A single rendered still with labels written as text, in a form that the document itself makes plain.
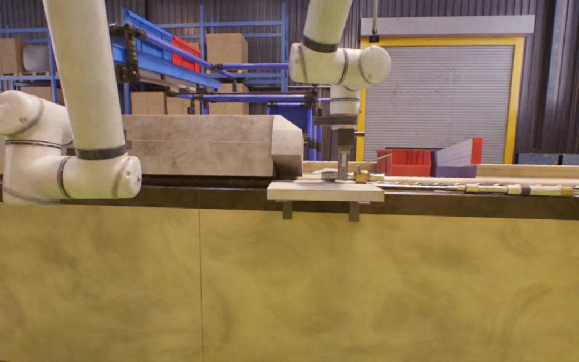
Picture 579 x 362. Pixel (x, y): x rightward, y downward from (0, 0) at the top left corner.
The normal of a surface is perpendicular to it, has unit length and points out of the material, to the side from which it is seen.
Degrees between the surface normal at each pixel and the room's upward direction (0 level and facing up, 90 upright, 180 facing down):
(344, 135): 90
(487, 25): 90
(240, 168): 80
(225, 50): 90
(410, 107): 90
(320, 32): 127
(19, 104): 76
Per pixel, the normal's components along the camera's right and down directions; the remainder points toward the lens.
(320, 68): 0.18, 0.75
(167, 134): -0.08, -0.06
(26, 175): 0.14, -0.07
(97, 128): 0.58, 0.33
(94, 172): 0.14, 0.36
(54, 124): 1.00, -0.01
